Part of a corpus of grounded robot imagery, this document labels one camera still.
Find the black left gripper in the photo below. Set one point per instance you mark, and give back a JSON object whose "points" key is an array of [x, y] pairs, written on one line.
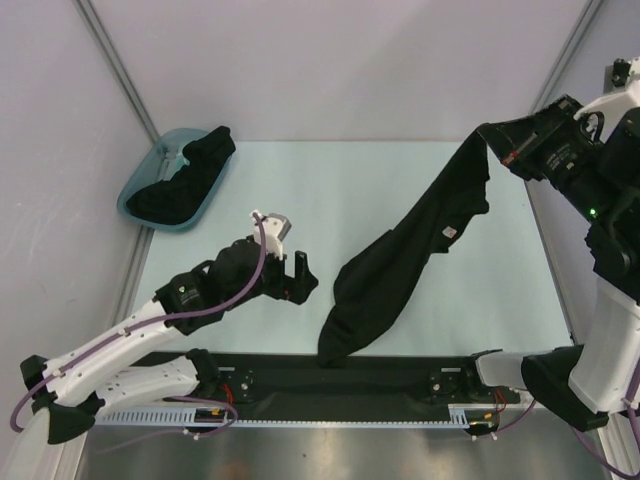
{"points": [[288, 287]]}

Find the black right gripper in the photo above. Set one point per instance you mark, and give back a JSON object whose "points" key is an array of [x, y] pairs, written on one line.
{"points": [[520, 148]]}

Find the black t shirt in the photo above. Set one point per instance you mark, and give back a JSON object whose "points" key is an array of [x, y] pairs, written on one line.
{"points": [[372, 289]]}

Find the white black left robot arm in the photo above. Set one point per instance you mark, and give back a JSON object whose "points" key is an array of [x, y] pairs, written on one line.
{"points": [[102, 377]]}

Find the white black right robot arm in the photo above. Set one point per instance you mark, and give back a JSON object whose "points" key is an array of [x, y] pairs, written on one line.
{"points": [[589, 154]]}

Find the black clothes in basket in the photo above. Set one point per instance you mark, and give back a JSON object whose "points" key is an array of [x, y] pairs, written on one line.
{"points": [[190, 175]]}

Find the teal plastic basket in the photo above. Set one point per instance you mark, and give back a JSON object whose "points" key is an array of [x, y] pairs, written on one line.
{"points": [[170, 180]]}

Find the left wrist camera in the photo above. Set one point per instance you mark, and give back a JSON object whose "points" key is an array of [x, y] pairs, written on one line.
{"points": [[272, 230]]}

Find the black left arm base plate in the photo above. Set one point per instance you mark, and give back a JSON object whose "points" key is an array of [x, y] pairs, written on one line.
{"points": [[231, 385]]}

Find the right aluminium corner post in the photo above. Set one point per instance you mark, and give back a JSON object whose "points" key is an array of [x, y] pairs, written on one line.
{"points": [[586, 18]]}

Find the aluminium corner post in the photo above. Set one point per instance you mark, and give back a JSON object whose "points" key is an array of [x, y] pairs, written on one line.
{"points": [[586, 18], [116, 65]]}

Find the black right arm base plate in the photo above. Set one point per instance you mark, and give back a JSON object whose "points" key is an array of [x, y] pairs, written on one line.
{"points": [[463, 386]]}

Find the light blue slotted cable duct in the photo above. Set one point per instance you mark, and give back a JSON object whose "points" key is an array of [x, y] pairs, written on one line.
{"points": [[168, 416]]}

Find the aluminium frame rail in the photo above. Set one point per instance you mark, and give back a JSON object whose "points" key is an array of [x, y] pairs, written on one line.
{"points": [[619, 444]]}

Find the left aluminium corner post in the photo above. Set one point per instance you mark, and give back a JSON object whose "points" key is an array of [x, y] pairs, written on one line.
{"points": [[116, 65]]}

